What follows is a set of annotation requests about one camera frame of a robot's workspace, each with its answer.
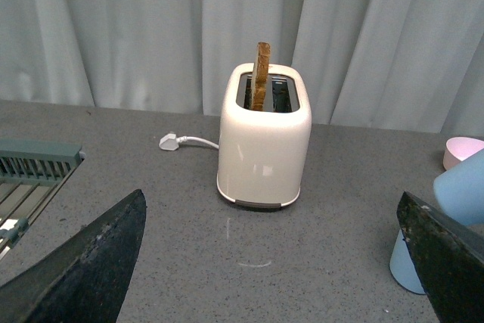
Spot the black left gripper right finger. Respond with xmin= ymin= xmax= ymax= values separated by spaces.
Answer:
xmin=396 ymin=191 xmax=483 ymax=322

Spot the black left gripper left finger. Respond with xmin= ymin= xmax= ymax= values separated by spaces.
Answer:
xmin=1 ymin=189 xmax=147 ymax=322

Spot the light blue plastic cup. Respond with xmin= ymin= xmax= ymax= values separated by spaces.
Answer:
xmin=389 ymin=231 xmax=425 ymax=295

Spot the pink bowl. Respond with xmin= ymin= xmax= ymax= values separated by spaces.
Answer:
xmin=442 ymin=136 xmax=484 ymax=170

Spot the green dish rack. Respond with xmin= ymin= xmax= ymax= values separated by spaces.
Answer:
xmin=1 ymin=138 xmax=84 ymax=257

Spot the white two-slot toaster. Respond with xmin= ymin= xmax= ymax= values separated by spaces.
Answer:
xmin=216 ymin=63 xmax=312 ymax=209

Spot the grey-white curtain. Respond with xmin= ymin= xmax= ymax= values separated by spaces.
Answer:
xmin=1 ymin=0 xmax=483 ymax=136

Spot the brown toast slice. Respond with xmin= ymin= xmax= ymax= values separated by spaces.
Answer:
xmin=250 ymin=42 xmax=271 ymax=111

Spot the white power plug and cable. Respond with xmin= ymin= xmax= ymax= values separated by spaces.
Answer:
xmin=158 ymin=132 xmax=220 ymax=151

